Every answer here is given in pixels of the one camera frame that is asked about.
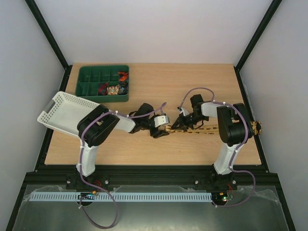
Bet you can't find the white perforated plastic basket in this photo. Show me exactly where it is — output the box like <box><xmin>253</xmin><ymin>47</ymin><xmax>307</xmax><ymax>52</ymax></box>
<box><xmin>37</xmin><ymin>91</ymin><xmax>99</xmax><ymax>139</ymax></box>

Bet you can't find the dark red rolled tie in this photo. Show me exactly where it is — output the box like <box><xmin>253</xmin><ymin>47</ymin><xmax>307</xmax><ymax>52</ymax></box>
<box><xmin>98</xmin><ymin>82</ymin><xmax>109</xmax><ymax>95</ymax></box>

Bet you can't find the light blue cable duct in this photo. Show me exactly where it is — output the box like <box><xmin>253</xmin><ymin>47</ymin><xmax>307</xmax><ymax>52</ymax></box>
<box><xmin>29</xmin><ymin>192</ymin><xmax>212</xmax><ymax>203</ymax></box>

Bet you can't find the purple cable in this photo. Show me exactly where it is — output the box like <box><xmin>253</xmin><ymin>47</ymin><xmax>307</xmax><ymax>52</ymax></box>
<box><xmin>79</xmin><ymin>102</ymin><xmax>167</xmax><ymax>228</ymax></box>
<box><xmin>178</xmin><ymin>87</ymin><xmax>257</xmax><ymax>208</ymax></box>

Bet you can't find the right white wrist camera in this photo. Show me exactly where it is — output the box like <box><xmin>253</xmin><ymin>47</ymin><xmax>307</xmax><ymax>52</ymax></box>
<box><xmin>178</xmin><ymin>107</ymin><xmax>190</xmax><ymax>116</ymax></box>

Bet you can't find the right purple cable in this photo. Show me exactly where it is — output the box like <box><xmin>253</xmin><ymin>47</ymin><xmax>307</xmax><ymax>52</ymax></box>
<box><xmin>178</xmin><ymin>87</ymin><xmax>257</xmax><ymax>208</ymax></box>

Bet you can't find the yellow leopard print tie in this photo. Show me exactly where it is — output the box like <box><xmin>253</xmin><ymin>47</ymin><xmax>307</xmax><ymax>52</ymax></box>
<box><xmin>165</xmin><ymin>121</ymin><xmax>262</xmax><ymax>135</ymax></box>

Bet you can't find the blue patterned rolled tie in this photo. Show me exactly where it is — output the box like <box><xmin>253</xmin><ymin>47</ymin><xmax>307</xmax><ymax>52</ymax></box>
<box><xmin>119</xmin><ymin>82</ymin><xmax>128</xmax><ymax>95</ymax></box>

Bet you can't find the colourful patterned rolled tie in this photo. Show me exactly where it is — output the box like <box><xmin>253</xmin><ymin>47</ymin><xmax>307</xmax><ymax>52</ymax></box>
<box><xmin>107</xmin><ymin>85</ymin><xmax>120</xmax><ymax>95</ymax></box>

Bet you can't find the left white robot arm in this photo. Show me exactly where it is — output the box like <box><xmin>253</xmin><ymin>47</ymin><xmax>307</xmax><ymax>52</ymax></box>
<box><xmin>76</xmin><ymin>103</ymin><xmax>169</xmax><ymax>177</ymax></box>

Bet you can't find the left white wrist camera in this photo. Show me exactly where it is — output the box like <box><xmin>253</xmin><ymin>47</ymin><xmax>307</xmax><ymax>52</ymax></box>
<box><xmin>154</xmin><ymin>115</ymin><xmax>170</xmax><ymax>128</ymax></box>

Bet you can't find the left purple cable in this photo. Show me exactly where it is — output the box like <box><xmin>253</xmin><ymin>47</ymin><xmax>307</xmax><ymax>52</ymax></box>
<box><xmin>79</xmin><ymin>102</ymin><xmax>167</xmax><ymax>228</ymax></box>

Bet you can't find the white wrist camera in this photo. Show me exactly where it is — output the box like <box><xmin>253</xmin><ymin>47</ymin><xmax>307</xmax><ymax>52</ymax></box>
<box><xmin>154</xmin><ymin>115</ymin><xmax>170</xmax><ymax>128</ymax></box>
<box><xmin>178</xmin><ymin>107</ymin><xmax>190</xmax><ymax>116</ymax></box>

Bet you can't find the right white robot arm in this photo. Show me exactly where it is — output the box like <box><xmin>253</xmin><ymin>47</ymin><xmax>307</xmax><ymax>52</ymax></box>
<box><xmin>171</xmin><ymin>94</ymin><xmax>254</xmax><ymax>189</ymax></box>

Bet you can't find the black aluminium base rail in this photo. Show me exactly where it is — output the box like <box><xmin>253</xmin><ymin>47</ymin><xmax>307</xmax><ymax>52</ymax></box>
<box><xmin>23</xmin><ymin>166</ymin><xmax>281</xmax><ymax>192</ymax></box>

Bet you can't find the red orange rolled tie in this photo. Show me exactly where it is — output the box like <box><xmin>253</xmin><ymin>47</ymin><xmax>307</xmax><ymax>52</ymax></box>
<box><xmin>118</xmin><ymin>71</ymin><xmax>129</xmax><ymax>82</ymax></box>

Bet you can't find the green compartment tray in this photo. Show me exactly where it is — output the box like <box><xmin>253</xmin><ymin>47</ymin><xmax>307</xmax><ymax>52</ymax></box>
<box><xmin>75</xmin><ymin>64</ymin><xmax>129</xmax><ymax>103</ymax></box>

